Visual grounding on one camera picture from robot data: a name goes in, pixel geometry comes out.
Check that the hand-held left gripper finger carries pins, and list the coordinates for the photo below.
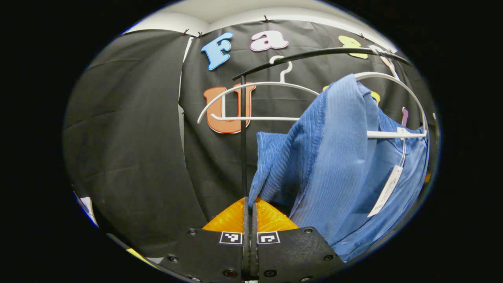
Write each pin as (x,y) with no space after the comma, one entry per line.
(254,255)
(246,255)

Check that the black clothes rack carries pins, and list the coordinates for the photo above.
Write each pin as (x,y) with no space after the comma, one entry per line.
(243,157)

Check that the white plastic hanger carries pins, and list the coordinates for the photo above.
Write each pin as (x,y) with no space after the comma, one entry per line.
(393,135)
(255,118)

